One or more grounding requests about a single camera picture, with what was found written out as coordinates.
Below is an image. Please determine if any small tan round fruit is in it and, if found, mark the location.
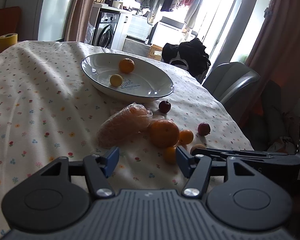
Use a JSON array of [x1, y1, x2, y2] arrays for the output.
[[190, 144, 206, 155]]

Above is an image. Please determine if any small orange kumquat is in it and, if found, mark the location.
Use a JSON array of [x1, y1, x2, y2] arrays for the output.
[[178, 129, 194, 145]]

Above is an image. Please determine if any small yellow round fruit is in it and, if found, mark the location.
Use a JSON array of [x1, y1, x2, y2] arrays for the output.
[[109, 74, 123, 87]]

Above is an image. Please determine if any medium orange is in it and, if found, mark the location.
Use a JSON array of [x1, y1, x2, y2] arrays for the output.
[[119, 58, 135, 74]]

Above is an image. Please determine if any white kitchen cabinet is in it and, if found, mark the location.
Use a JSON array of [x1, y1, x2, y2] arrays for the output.
[[111, 13, 152, 50]]

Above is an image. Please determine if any red plum near edge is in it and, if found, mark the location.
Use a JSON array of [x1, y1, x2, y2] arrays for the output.
[[197, 122, 211, 137]]

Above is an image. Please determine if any small orange mandarin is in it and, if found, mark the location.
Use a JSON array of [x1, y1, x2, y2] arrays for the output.
[[162, 146, 176, 165]]

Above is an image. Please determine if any floral white tablecloth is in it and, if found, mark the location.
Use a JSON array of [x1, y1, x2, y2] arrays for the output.
[[0, 41, 253, 238]]

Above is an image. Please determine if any plastic-wrapped orange fruit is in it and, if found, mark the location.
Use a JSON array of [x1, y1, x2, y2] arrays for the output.
[[97, 103, 153, 148]]

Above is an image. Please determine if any grey dining chair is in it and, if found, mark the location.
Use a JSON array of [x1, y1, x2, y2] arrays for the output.
[[203, 62, 260, 121]]

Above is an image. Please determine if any large orange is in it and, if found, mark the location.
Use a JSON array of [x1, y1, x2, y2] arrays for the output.
[[148, 119, 179, 148]]

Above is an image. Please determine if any pink curtain right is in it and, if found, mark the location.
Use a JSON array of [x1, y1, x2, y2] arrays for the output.
[[246, 0, 300, 89]]

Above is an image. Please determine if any pink curtain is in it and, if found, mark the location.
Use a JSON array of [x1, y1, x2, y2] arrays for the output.
[[246, 0, 300, 89], [64, 0, 94, 42]]

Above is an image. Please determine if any dark red plum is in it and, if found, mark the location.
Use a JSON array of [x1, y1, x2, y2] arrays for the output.
[[158, 100, 171, 114]]

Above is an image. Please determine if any black clothes pile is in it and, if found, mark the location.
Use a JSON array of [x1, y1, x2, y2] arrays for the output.
[[161, 38, 211, 77]]

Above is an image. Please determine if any white ceramic bowl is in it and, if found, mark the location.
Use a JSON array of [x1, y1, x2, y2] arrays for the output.
[[81, 53, 174, 103]]

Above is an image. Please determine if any yellow tape roll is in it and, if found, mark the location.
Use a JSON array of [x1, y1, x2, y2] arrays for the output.
[[0, 33, 18, 53]]

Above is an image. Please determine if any cardboard box on floor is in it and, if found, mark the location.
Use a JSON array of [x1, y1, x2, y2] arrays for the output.
[[147, 44, 162, 61]]

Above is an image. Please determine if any clear plastic bag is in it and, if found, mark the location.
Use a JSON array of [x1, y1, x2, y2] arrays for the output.
[[84, 23, 95, 44]]

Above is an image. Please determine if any orange wooden chair back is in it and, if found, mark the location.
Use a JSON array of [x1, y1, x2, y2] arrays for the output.
[[0, 7, 21, 36]]

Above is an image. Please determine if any grey washing machine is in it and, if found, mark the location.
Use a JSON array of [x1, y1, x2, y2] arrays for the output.
[[92, 10, 120, 49]]

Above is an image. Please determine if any white refrigerator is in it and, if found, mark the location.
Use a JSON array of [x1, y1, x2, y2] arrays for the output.
[[6, 0, 73, 41]]

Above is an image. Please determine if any pink curtain left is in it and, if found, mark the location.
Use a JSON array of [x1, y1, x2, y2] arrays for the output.
[[64, 0, 94, 42]]

